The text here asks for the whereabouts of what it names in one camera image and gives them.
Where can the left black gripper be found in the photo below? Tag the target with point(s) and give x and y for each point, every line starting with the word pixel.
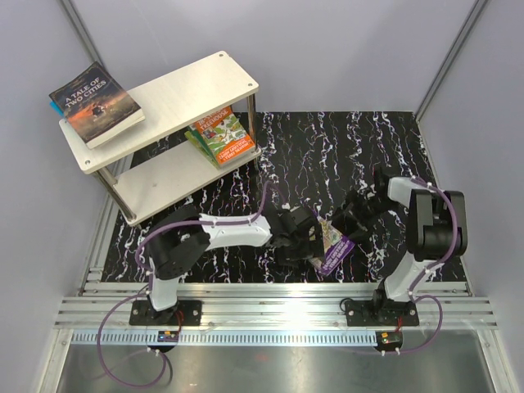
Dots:
pixel 310 249

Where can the black marble pattern mat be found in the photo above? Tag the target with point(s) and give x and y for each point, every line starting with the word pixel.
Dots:
pixel 314 158

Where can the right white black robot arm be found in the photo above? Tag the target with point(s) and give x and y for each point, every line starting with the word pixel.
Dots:
pixel 435 232

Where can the white slotted cable duct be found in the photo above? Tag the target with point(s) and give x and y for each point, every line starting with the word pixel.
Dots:
pixel 360 338

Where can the orange paperback book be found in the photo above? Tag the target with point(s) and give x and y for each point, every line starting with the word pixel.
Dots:
pixel 222 137

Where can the white two-tier metal shelf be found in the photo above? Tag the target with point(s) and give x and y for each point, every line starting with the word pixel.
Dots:
pixel 171 103

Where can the aluminium mounting rail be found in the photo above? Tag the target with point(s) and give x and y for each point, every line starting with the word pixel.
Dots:
pixel 278 306

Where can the purple 52-storey treehouse book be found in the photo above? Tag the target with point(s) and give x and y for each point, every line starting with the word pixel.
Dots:
pixel 336 248

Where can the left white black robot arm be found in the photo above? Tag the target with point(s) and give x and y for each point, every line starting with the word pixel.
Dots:
pixel 178 242

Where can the green 65-storey treehouse book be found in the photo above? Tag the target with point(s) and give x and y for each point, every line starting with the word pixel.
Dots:
pixel 188 135

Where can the blue 91-storey treehouse book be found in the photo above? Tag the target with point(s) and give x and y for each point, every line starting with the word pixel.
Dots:
pixel 57 109

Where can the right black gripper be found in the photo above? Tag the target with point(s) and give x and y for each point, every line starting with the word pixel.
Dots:
pixel 363 223

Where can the dark tale of two cities book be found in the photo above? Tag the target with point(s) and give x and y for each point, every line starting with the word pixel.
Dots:
pixel 96 106

